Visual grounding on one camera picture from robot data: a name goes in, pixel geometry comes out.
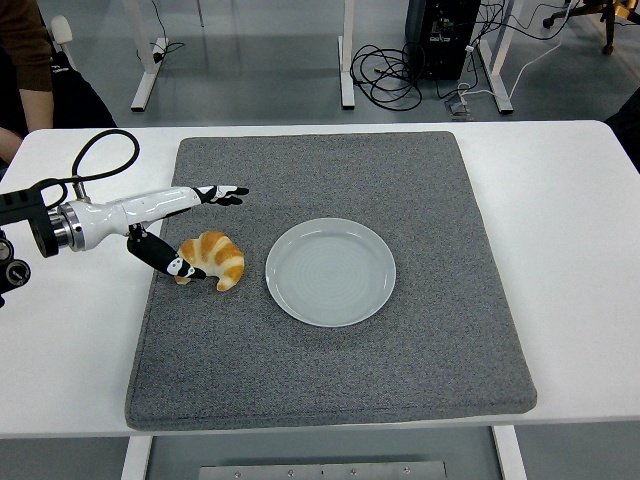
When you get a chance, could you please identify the grey metal plate with screws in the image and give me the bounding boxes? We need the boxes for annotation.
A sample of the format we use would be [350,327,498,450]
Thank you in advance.
[198,460,448,480]

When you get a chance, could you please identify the white desk leg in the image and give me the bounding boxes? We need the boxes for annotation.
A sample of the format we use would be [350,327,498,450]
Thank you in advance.
[129,0,170,112]
[477,0,524,115]
[337,0,357,110]

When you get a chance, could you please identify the grey fabric mat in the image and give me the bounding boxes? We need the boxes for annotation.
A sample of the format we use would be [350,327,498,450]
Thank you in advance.
[124,130,539,431]

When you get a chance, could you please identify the white chair armrest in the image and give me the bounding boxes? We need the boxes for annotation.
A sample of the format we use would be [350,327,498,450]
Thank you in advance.
[49,14,77,71]

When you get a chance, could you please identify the white cable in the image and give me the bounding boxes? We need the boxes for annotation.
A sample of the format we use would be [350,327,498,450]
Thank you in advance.
[457,39,565,101]

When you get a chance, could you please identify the black bulky object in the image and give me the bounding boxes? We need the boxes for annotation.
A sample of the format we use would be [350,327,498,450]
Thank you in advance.
[603,87,640,174]

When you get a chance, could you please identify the thin black cable with plug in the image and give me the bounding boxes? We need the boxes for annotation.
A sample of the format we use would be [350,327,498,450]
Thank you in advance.
[149,0,186,65]

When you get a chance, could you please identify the grey floor socket box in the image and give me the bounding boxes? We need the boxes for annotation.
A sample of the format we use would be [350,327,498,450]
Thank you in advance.
[444,97,475,120]

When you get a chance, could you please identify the golden croissant bread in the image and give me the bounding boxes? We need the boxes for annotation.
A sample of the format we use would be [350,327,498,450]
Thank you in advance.
[172,229,246,292]

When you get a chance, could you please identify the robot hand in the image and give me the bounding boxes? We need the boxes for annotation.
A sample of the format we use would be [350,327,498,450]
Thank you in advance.
[69,184,250,282]

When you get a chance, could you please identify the coiled black cable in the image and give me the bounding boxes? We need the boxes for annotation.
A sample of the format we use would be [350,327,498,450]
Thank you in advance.
[349,42,426,112]

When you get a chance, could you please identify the round grey plate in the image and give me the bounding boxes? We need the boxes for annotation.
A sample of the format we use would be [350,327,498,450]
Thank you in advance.
[264,217,397,328]

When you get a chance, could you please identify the black computer tower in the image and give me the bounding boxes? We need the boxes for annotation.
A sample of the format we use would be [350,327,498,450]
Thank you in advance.
[404,0,481,81]

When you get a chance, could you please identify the brown chair base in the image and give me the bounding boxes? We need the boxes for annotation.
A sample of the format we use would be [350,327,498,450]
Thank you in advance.
[542,0,640,56]

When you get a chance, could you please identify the white table leg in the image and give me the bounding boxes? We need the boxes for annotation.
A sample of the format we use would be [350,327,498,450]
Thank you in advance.
[492,424,529,480]
[121,435,154,480]

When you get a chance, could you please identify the person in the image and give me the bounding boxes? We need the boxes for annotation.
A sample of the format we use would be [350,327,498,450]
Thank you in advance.
[0,0,119,166]

